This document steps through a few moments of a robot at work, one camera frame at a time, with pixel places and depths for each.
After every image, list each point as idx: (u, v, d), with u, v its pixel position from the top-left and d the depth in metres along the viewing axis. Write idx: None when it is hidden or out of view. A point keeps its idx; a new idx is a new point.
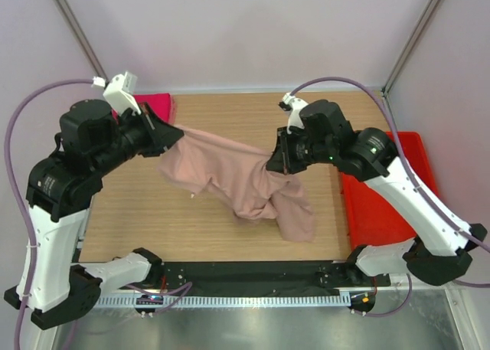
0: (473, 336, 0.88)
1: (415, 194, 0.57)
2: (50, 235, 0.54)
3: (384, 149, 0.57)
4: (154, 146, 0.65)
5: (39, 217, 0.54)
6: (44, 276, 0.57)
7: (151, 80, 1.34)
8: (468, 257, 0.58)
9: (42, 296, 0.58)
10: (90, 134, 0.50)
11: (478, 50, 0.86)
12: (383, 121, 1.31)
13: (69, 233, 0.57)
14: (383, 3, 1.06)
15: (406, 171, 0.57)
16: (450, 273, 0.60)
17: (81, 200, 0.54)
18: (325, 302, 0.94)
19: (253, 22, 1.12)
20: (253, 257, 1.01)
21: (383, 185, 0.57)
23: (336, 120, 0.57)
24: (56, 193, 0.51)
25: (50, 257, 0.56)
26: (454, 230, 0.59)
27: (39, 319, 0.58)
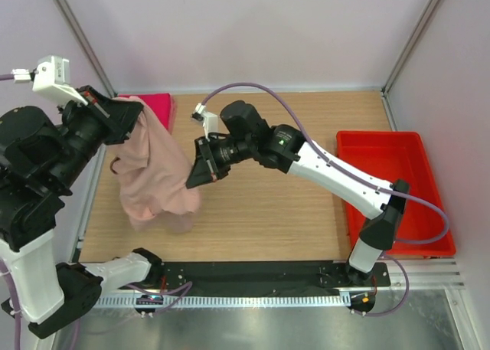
0: (473, 336, 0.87)
1: (328, 169, 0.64)
2: (20, 263, 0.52)
3: (293, 139, 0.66)
4: (115, 134, 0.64)
5: (1, 246, 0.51)
6: (27, 296, 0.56)
7: (152, 81, 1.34)
8: (393, 209, 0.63)
9: (34, 313, 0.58)
10: (27, 152, 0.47)
11: (478, 49, 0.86)
12: (383, 121, 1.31)
13: (37, 252, 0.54)
14: (382, 3, 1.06)
15: (315, 152, 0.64)
16: (385, 230, 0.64)
17: (38, 223, 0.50)
18: (325, 302, 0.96)
19: (252, 22, 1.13)
20: (252, 258, 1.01)
21: (300, 169, 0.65)
23: (253, 119, 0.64)
24: (7, 220, 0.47)
25: (25, 282, 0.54)
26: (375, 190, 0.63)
27: (36, 331, 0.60)
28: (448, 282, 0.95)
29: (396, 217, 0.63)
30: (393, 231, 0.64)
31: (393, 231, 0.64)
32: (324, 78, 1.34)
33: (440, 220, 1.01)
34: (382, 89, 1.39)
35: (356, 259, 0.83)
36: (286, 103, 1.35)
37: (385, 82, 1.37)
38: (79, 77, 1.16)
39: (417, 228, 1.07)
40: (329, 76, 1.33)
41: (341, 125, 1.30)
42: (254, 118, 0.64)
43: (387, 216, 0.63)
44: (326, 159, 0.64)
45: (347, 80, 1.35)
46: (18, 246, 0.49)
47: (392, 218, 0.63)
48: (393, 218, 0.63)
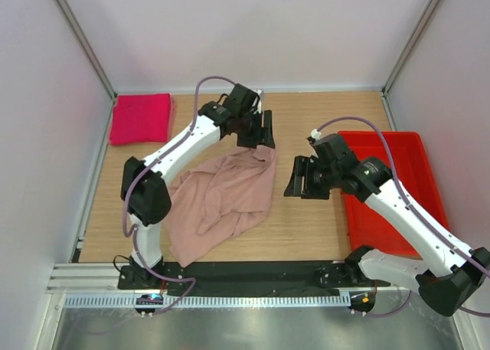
0: (474, 338, 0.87)
1: (407, 211, 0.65)
2: (206, 133, 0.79)
3: (380, 172, 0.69)
4: (256, 135, 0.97)
5: (204, 122, 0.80)
6: (181, 153, 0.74)
7: (152, 81, 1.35)
8: (465, 275, 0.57)
9: (170, 165, 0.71)
10: (249, 103, 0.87)
11: (479, 48, 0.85)
12: (383, 121, 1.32)
13: (203, 144, 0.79)
14: (384, 4, 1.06)
15: (397, 191, 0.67)
16: (449, 295, 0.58)
17: (227, 131, 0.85)
18: (325, 302, 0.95)
19: (253, 24, 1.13)
20: (251, 258, 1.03)
21: (376, 201, 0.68)
23: (339, 149, 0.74)
24: (223, 116, 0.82)
25: (196, 145, 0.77)
26: (451, 248, 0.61)
27: (156, 182, 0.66)
28: None
29: (465, 284, 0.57)
30: (458, 299, 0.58)
31: (460, 299, 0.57)
32: (324, 79, 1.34)
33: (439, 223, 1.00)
34: (382, 89, 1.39)
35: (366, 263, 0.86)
36: (285, 103, 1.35)
37: (385, 83, 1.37)
38: (80, 76, 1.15)
39: None
40: (329, 77, 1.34)
41: (341, 125, 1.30)
42: (341, 146, 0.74)
43: (455, 279, 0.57)
44: (407, 200, 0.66)
45: (347, 80, 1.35)
46: (217, 126, 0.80)
47: (462, 282, 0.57)
48: (462, 285, 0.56)
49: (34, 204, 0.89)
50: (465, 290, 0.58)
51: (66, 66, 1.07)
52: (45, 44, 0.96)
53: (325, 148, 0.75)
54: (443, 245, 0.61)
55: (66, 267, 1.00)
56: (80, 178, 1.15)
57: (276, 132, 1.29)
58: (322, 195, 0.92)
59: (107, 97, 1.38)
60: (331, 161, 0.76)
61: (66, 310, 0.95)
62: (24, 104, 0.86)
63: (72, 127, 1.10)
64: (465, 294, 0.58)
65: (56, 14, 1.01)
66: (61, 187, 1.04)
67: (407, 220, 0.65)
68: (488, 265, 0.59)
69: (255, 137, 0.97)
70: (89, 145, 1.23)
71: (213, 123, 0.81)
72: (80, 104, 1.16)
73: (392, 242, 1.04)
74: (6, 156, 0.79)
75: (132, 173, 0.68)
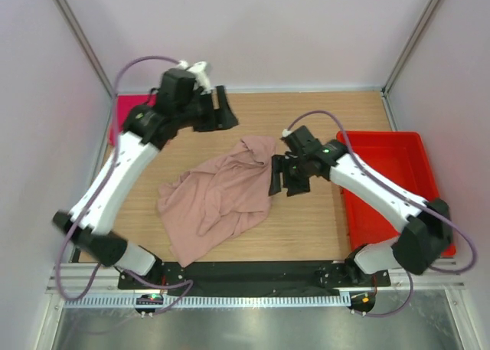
0: (474, 337, 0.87)
1: (363, 177, 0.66)
2: (132, 158, 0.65)
3: (339, 150, 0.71)
4: (210, 122, 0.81)
5: (128, 144, 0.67)
6: (112, 188, 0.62)
7: (152, 81, 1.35)
8: (419, 222, 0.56)
9: (99, 210, 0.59)
10: (185, 90, 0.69)
11: (480, 48, 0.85)
12: (383, 121, 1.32)
13: (138, 164, 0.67)
14: (384, 3, 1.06)
15: (353, 161, 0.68)
16: (413, 245, 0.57)
17: (165, 138, 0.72)
18: (325, 302, 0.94)
19: (253, 24, 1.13)
20: (252, 258, 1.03)
21: (338, 177, 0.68)
23: (302, 135, 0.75)
24: (150, 127, 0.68)
25: (123, 177, 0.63)
26: (405, 201, 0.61)
27: (86, 240, 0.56)
28: (449, 283, 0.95)
29: (424, 230, 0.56)
30: (422, 247, 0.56)
31: (423, 246, 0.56)
32: (324, 78, 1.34)
33: None
34: (382, 89, 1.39)
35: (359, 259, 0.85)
36: (285, 103, 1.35)
37: (385, 83, 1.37)
38: (80, 76, 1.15)
39: None
40: (329, 77, 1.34)
41: (341, 125, 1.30)
42: (305, 135, 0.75)
43: (411, 226, 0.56)
44: (361, 167, 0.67)
45: (347, 80, 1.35)
46: (145, 144, 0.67)
47: (419, 228, 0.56)
48: (420, 230, 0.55)
49: (34, 203, 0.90)
50: (427, 237, 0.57)
51: (66, 66, 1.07)
52: (46, 45, 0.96)
53: (291, 137, 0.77)
54: (397, 199, 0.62)
55: (66, 267, 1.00)
56: (80, 178, 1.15)
57: (276, 132, 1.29)
58: (302, 187, 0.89)
59: (107, 97, 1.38)
60: (296, 149, 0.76)
61: (66, 310, 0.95)
62: (23, 104, 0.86)
63: (72, 127, 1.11)
64: (428, 241, 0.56)
65: (56, 14, 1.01)
66: (60, 187, 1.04)
67: (367, 184, 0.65)
68: (445, 214, 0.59)
69: (210, 124, 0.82)
70: (89, 145, 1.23)
71: (139, 142, 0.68)
72: (80, 104, 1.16)
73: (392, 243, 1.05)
74: (6, 156, 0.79)
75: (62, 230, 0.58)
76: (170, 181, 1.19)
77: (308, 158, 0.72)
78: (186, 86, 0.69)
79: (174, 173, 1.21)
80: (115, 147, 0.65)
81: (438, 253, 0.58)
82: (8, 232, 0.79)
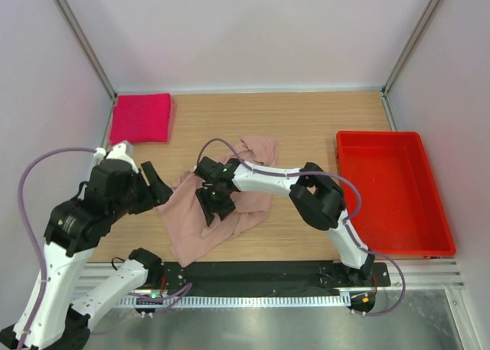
0: (474, 337, 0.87)
1: (254, 175, 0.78)
2: (62, 269, 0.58)
3: (234, 164, 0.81)
4: (147, 201, 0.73)
5: (55, 253, 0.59)
6: (49, 304, 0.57)
7: (152, 81, 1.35)
8: (298, 187, 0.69)
9: (39, 332, 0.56)
10: (114, 183, 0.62)
11: (480, 48, 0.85)
12: (383, 121, 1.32)
13: (76, 269, 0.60)
14: (384, 3, 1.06)
15: (244, 166, 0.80)
16: (304, 206, 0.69)
17: (96, 237, 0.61)
18: (325, 302, 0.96)
19: (253, 24, 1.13)
20: (253, 258, 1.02)
21: (243, 184, 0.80)
23: (206, 164, 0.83)
24: (76, 231, 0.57)
25: (57, 290, 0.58)
26: (285, 175, 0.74)
27: None
28: (448, 282, 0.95)
29: (305, 190, 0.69)
30: (311, 205, 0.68)
31: (309, 204, 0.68)
32: (323, 78, 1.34)
33: (439, 221, 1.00)
34: (382, 89, 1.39)
35: (342, 256, 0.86)
36: (285, 103, 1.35)
37: (385, 83, 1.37)
38: (80, 76, 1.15)
39: (418, 230, 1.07)
40: (328, 77, 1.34)
41: (341, 125, 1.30)
42: (209, 165, 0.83)
43: (294, 192, 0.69)
44: (249, 167, 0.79)
45: (347, 80, 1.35)
46: (72, 253, 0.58)
47: (299, 191, 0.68)
48: (301, 193, 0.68)
49: (34, 204, 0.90)
50: (311, 197, 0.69)
51: (65, 66, 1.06)
52: (45, 45, 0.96)
53: (196, 169, 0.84)
54: (279, 177, 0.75)
55: None
56: (80, 178, 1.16)
57: (276, 132, 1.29)
58: (228, 204, 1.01)
59: (107, 97, 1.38)
60: (207, 178, 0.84)
61: None
62: (23, 104, 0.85)
63: (72, 128, 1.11)
64: (313, 199, 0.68)
65: (56, 14, 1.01)
66: (60, 188, 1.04)
67: (257, 180, 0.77)
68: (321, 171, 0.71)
69: (148, 201, 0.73)
70: (89, 145, 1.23)
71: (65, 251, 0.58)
72: (80, 104, 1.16)
73: (392, 242, 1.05)
74: (6, 157, 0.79)
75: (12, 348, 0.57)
76: (169, 181, 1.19)
77: (216, 181, 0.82)
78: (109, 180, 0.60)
79: (174, 173, 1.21)
80: (40, 263, 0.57)
81: (331, 207, 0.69)
82: (8, 233, 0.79)
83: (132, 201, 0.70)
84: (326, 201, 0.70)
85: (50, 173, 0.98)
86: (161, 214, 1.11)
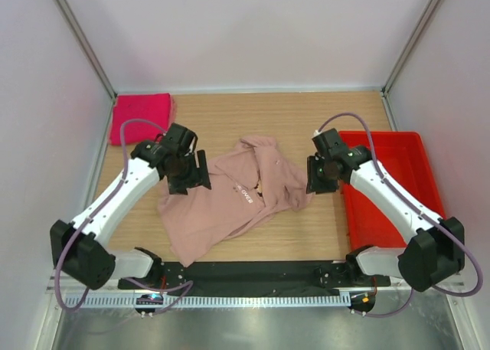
0: (473, 336, 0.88)
1: (383, 184, 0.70)
2: (140, 177, 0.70)
3: (364, 155, 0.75)
4: (192, 178, 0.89)
5: (137, 165, 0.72)
6: (119, 201, 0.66)
7: (152, 81, 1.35)
8: (429, 239, 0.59)
9: (102, 222, 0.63)
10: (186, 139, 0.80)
11: (481, 47, 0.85)
12: (383, 121, 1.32)
13: (143, 185, 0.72)
14: (384, 3, 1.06)
15: (374, 168, 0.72)
16: (416, 254, 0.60)
17: (164, 170, 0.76)
18: (325, 302, 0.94)
19: (253, 23, 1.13)
20: (253, 258, 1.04)
21: (357, 181, 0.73)
23: (331, 142, 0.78)
24: (159, 155, 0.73)
25: (128, 194, 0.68)
26: (419, 214, 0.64)
27: (86, 248, 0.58)
28: (448, 282, 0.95)
29: (433, 246, 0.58)
30: (426, 260, 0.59)
31: (426, 258, 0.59)
32: (324, 78, 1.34)
33: None
34: (382, 89, 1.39)
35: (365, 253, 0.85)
36: (286, 103, 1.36)
37: (385, 83, 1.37)
38: (79, 76, 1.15)
39: None
40: (329, 77, 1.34)
41: (341, 125, 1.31)
42: (334, 138, 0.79)
43: (419, 238, 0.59)
44: (381, 174, 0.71)
45: (347, 80, 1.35)
46: (152, 167, 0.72)
47: (426, 242, 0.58)
48: (427, 244, 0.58)
49: (34, 204, 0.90)
50: (434, 253, 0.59)
51: (65, 66, 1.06)
52: (45, 45, 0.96)
53: (319, 139, 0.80)
54: (411, 209, 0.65)
55: None
56: (80, 178, 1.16)
57: (276, 132, 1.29)
58: (331, 188, 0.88)
59: (107, 97, 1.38)
60: (323, 151, 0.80)
61: (66, 310, 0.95)
62: (21, 103, 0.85)
63: (72, 128, 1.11)
64: (432, 259, 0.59)
65: (55, 14, 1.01)
66: (60, 187, 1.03)
67: (380, 191, 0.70)
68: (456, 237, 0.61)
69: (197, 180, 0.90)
70: (90, 145, 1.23)
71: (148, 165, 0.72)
72: (79, 104, 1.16)
73: (391, 242, 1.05)
74: (6, 157, 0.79)
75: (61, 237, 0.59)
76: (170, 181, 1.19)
77: (332, 159, 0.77)
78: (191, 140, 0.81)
79: None
80: (125, 166, 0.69)
81: (439, 274, 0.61)
82: (8, 233, 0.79)
83: (187, 174, 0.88)
84: (441, 267, 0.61)
85: (50, 172, 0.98)
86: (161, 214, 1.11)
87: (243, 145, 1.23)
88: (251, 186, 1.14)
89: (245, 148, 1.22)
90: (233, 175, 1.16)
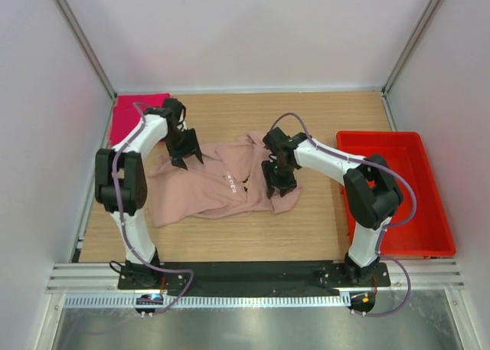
0: (473, 336, 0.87)
1: (316, 152, 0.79)
2: (156, 120, 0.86)
3: (301, 137, 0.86)
4: (189, 147, 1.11)
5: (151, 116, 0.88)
6: (146, 137, 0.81)
7: (152, 81, 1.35)
8: (357, 173, 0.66)
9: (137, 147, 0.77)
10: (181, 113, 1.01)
11: (480, 47, 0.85)
12: (383, 121, 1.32)
13: (158, 132, 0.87)
14: (384, 3, 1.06)
15: (309, 142, 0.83)
16: (354, 191, 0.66)
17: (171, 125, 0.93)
18: (325, 302, 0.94)
19: (253, 24, 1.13)
20: (253, 258, 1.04)
21: (302, 158, 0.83)
23: (277, 135, 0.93)
24: (167, 110, 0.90)
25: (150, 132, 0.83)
26: (347, 159, 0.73)
27: (134, 156, 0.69)
28: (448, 282, 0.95)
29: (362, 178, 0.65)
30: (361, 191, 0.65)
31: (360, 191, 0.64)
32: (324, 78, 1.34)
33: (439, 222, 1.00)
34: (382, 89, 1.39)
35: (353, 250, 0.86)
36: (285, 103, 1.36)
37: (385, 83, 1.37)
38: (80, 76, 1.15)
39: (418, 230, 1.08)
40: (329, 77, 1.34)
41: (341, 125, 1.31)
42: (278, 135, 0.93)
43: (350, 174, 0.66)
44: (315, 144, 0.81)
45: (347, 80, 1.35)
46: (164, 118, 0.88)
47: (355, 177, 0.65)
48: (356, 178, 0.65)
49: (34, 204, 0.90)
50: (367, 186, 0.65)
51: (65, 67, 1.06)
52: (46, 45, 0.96)
53: (267, 138, 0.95)
54: (341, 159, 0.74)
55: (66, 267, 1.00)
56: (80, 178, 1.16)
57: None
58: (289, 183, 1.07)
59: (107, 97, 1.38)
60: (272, 145, 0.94)
61: (66, 310, 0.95)
62: (21, 103, 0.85)
63: (72, 128, 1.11)
64: (367, 190, 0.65)
65: (56, 14, 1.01)
66: (61, 187, 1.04)
67: (316, 156, 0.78)
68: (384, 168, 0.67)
69: (189, 148, 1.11)
70: (90, 144, 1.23)
71: (159, 117, 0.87)
72: (80, 104, 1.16)
73: (391, 243, 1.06)
74: (7, 157, 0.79)
75: (108, 161, 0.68)
76: None
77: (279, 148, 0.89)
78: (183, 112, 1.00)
79: None
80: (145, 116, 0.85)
81: (383, 207, 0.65)
82: (8, 233, 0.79)
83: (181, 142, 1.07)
84: (380, 199, 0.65)
85: (50, 171, 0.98)
86: (151, 212, 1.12)
87: (247, 139, 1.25)
88: (240, 179, 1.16)
89: (248, 142, 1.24)
90: (227, 165, 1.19)
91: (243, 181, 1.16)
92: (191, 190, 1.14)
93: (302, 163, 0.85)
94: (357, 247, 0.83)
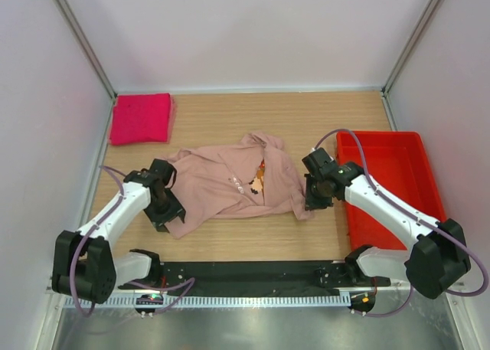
0: (473, 336, 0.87)
1: (375, 195, 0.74)
2: (137, 192, 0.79)
3: (354, 170, 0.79)
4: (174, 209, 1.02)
5: (133, 188, 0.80)
6: (121, 214, 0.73)
7: (152, 81, 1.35)
8: (432, 244, 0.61)
9: (109, 228, 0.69)
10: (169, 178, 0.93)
11: (481, 48, 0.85)
12: (383, 121, 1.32)
13: (138, 204, 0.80)
14: (385, 3, 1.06)
15: (367, 181, 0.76)
16: (422, 262, 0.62)
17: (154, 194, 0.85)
18: (325, 302, 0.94)
19: (253, 24, 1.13)
20: (252, 258, 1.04)
21: (353, 195, 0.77)
23: (321, 158, 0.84)
24: (151, 178, 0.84)
25: (128, 207, 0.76)
26: (416, 220, 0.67)
27: (97, 250, 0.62)
28: None
29: (435, 250, 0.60)
30: (432, 265, 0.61)
31: (432, 265, 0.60)
32: (324, 78, 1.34)
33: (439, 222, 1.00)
34: (382, 89, 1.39)
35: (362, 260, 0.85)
36: (285, 103, 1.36)
37: (385, 83, 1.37)
38: (80, 76, 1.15)
39: None
40: (328, 77, 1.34)
41: (341, 125, 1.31)
42: (322, 157, 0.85)
43: (421, 244, 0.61)
44: (373, 186, 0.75)
45: (347, 80, 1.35)
46: (147, 186, 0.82)
47: (428, 247, 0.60)
48: (429, 250, 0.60)
49: (34, 204, 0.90)
50: (439, 258, 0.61)
51: (65, 67, 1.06)
52: (46, 45, 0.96)
53: (309, 158, 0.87)
54: (408, 217, 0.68)
55: None
56: (80, 179, 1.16)
57: (276, 132, 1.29)
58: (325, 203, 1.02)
59: (107, 97, 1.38)
60: (315, 170, 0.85)
61: (66, 310, 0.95)
62: (21, 103, 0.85)
63: (72, 128, 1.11)
64: (439, 263, 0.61)
65: (56, 14, 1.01)
66: (61, 188, 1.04)
67: (376, 202, 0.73)
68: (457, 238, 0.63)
69: (173, 210, 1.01)
70: (89, 144, 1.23)
71: (142, 185, 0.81)
72: (80, 105, 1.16)
73: (392, 243, 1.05)
74: (7, 158, 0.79)
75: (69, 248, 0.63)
76: None
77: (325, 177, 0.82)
78: (172, 172, 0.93)
79: None
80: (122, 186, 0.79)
81: (450, 279, 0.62)
82: (8, 233, 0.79)
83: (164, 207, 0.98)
84: (448, 269, 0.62)
85: (50, 171, 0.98)
86: None
87: (250, 139, 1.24)
88: (246, 180, 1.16)
89: (253, 143, 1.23)
90: (230, 165, 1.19)
91: (249, 183, 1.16)
92: (192, 190, 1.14)
93: (349, 200, 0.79)
94: (377, 269, 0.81)
